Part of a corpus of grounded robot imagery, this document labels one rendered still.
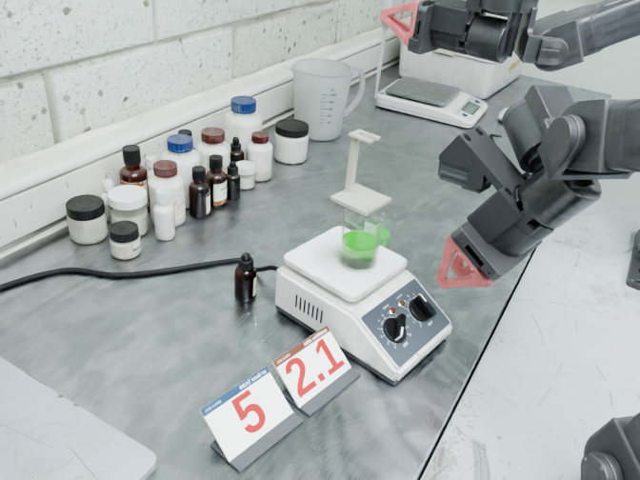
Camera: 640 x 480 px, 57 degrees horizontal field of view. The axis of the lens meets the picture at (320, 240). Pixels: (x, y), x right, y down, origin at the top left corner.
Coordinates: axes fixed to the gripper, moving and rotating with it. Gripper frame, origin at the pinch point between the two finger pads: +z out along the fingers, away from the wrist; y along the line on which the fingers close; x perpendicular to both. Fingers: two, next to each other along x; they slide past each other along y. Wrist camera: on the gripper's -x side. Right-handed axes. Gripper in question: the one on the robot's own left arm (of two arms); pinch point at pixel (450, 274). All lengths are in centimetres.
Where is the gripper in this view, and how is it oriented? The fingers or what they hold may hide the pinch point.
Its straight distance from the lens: 71.0
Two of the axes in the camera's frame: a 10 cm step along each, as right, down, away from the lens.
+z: -4.4, 5.2, 7.3
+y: -6.7, 3.5, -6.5
